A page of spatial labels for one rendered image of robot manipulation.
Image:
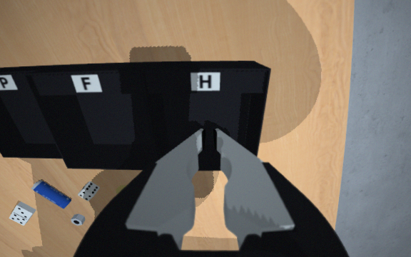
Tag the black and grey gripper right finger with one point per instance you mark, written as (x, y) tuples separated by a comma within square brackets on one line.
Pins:
[(258, 199)]

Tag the grey hex nut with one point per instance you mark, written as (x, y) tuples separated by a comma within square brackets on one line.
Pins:
[(78, 219)]

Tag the olive-yellow bolt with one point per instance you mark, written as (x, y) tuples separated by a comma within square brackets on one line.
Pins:
[(120, 188)]

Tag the grey domino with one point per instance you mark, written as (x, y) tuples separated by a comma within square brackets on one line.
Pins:
[(22, 213)]

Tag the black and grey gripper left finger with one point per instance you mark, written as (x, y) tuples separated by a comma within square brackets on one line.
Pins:
[(161, 199)]

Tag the blue aa battery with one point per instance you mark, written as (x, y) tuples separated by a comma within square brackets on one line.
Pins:
[(51, 194)]

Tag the grey die with black pips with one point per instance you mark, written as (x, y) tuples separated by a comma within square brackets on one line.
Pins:
[(88, 191)]

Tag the black rack of three labelled bins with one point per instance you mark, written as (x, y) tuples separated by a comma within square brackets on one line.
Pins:
[(99, 115)]

